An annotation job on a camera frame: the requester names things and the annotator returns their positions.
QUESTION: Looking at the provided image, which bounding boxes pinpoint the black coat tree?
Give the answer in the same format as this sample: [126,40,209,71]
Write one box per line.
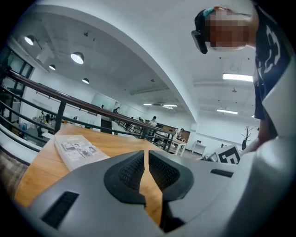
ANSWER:
[240,125,254,150]

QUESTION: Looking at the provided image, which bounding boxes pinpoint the grey paperback book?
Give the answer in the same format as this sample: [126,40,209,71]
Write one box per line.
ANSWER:
[53,134,111,172]

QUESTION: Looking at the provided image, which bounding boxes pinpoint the person's head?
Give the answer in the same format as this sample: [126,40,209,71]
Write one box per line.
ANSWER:
[194,6,259,51]

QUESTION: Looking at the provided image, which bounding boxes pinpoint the black metal railing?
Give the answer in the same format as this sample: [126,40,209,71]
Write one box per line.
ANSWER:
[0,69,177,152]

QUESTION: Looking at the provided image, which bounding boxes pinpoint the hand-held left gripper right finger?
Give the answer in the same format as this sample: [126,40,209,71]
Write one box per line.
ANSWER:
[148,150,250,237]

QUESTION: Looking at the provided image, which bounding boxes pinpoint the black head-mounted camera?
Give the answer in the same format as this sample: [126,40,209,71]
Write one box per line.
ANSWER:
[191,29,209,55]

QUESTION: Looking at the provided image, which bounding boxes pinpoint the navy printed shirt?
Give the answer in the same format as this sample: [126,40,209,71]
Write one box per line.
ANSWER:
[253,6,293,121]

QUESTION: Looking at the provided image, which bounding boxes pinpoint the person's right forearm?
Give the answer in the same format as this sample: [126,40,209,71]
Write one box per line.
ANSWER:
[242,120,278,154]

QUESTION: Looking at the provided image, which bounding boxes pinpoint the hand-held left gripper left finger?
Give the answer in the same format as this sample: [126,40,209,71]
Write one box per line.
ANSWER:
[29,150,167,237]

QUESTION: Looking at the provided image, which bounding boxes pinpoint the white table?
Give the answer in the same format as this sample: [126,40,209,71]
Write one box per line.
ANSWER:
[173,137,188,156]
[191,142,207,155]

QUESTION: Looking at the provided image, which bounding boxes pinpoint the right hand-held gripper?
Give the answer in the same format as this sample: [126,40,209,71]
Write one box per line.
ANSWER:
[203,144,243,165]

